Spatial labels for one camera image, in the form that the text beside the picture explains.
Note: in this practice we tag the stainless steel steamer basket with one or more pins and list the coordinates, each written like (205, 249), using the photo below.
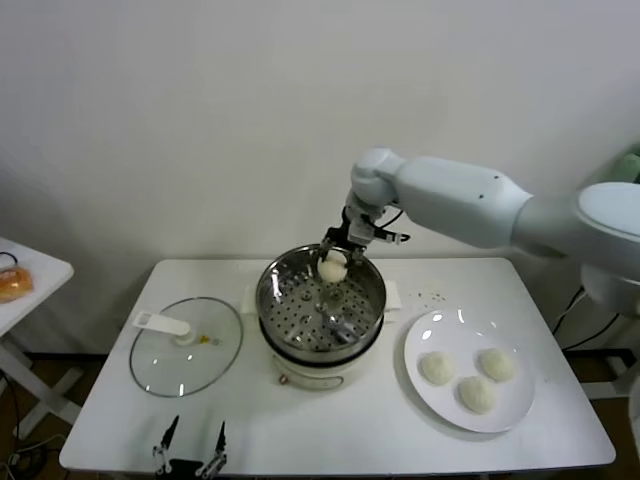
(280, 290)

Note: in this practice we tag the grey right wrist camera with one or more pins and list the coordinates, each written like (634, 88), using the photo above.
(362, 230)

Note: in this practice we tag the white folding side table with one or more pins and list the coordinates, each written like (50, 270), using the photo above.
(40, 280)

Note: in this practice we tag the white electric cooker pot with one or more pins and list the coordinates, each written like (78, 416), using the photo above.
(310, 375)

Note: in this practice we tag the white steamed baozi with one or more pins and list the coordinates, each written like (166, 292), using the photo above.
(476, 395)
(437, 369)
(331, 271)
(496, 364)

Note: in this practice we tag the pale green object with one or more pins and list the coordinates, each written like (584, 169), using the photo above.
(631, 165)

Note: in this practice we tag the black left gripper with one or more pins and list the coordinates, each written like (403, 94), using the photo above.
(187, 470)

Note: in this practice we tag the golden bread bun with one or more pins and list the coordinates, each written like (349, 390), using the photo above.
(15, 285)

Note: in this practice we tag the white round plate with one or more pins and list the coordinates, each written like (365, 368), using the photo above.
(517, 400)

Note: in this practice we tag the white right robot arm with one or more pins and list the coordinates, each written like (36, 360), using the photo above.
(450, 200)

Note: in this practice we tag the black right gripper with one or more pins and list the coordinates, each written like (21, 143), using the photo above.
(340, 235)

